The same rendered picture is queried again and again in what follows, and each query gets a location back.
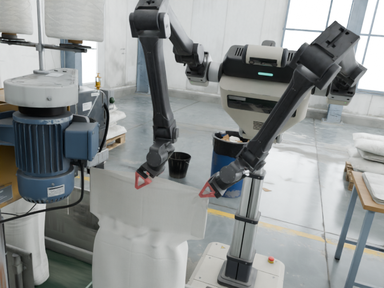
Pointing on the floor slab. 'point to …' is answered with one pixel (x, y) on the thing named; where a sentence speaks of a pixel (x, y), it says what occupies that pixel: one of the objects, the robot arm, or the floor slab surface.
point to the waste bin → (227, 157)
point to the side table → (358, 188)
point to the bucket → (179, 164)
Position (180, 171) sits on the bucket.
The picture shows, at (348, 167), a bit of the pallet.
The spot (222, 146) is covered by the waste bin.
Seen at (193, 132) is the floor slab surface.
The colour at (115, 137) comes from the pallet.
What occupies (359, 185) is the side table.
